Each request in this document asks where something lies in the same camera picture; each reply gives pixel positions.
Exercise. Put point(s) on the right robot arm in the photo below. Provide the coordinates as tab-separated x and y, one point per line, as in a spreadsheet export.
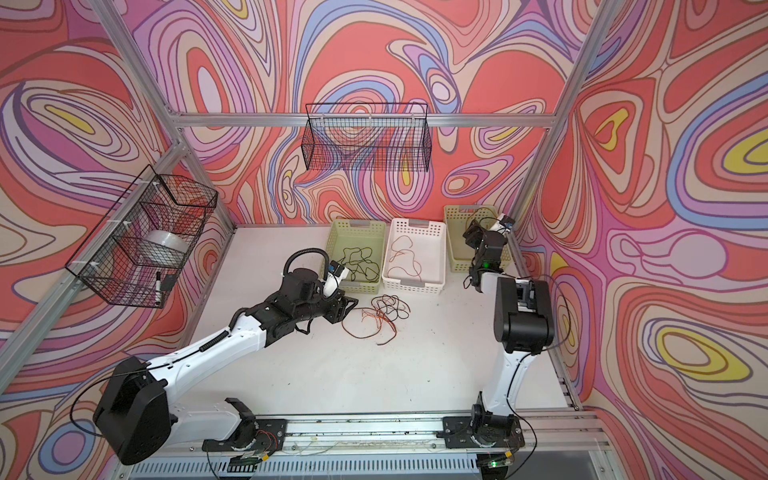
522	326

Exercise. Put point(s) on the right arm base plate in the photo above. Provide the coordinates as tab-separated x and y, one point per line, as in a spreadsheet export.
463	432

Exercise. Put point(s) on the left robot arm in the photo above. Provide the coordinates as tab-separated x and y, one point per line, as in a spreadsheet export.
140	410

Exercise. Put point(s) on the black wire basket back wall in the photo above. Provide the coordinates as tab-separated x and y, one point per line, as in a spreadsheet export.
360	136

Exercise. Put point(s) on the left green plastic basket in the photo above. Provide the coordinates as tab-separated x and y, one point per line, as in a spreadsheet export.
360	246

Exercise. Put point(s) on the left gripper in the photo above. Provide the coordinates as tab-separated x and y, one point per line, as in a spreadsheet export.
338	309

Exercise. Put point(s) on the right green plastic basket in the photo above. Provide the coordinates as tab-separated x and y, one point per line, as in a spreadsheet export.
457	218

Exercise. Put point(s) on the green plastic basket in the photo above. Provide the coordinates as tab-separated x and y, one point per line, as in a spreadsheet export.
360	246
457	218

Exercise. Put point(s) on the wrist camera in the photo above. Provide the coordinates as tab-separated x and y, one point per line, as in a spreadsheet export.
503	224
335	274

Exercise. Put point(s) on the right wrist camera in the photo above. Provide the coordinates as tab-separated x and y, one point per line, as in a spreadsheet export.
503	224

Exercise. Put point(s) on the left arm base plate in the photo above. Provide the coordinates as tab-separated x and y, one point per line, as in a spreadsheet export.
262	435

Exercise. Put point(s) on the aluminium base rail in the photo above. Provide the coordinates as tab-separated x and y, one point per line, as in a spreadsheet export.
547	430

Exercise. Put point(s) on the white plastic basket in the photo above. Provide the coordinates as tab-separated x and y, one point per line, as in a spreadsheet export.
415	257

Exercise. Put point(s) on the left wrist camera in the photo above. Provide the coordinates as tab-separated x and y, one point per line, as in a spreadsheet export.
335	274

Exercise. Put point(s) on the black wire basket left wall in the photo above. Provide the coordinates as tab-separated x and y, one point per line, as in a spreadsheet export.
116	268

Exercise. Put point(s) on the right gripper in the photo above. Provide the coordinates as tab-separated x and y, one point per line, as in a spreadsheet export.
477	232

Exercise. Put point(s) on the white bowl in wire basket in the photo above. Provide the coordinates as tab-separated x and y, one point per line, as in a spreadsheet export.
163	241

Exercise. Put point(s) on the black marker in wire basket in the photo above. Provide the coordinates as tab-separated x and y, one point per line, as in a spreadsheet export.
157	289

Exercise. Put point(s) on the black wire basket wall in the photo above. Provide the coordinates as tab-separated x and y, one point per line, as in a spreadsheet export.
360	136
116	268

